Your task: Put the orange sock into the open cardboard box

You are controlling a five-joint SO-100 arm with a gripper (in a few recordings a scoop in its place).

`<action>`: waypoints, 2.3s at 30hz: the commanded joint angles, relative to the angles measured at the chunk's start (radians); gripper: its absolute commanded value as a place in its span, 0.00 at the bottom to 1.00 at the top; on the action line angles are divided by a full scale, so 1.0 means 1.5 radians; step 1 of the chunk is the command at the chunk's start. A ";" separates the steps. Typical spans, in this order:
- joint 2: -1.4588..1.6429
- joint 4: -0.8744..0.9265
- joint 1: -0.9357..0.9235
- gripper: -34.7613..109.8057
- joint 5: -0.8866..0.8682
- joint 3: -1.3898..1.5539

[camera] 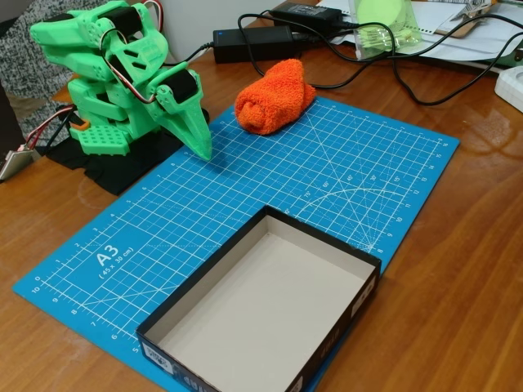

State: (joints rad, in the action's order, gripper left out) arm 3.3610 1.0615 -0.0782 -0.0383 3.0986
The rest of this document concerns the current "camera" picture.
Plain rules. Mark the green gripper black motor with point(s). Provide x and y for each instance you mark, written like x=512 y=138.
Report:
x=185 y=115

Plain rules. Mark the orange towel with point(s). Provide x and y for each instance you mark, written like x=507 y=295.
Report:
x=274 y=100

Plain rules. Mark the green 3D-printed robot arm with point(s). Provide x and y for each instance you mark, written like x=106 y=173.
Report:
x=135 y=51

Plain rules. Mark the blue A3 cutting mat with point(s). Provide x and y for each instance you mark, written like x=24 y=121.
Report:
x=253 y=179

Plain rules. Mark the large black power adapter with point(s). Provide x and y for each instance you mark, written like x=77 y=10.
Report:
x=253 y=43

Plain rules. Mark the slim black power adapter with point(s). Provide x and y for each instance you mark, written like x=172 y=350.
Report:
x=306 y=11

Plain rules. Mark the grey speckled fabric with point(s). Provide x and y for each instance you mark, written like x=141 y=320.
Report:
x=24 y=69

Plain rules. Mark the grey controller board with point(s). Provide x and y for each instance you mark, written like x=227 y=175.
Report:
x=16 y=163

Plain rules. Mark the black cardboard box white inside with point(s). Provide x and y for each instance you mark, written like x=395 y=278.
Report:
x=265 y=310

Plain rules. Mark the green transparent plastic cup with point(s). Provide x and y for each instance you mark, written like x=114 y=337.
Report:
x=386 y=28

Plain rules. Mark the white paper sheets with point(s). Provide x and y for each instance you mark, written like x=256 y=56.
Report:
x=445 y=45

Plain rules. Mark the brown clipboard with metal clip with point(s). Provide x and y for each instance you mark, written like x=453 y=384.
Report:
x=466 y=22

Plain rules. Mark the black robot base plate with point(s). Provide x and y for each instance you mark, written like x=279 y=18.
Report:
x=118 y=171

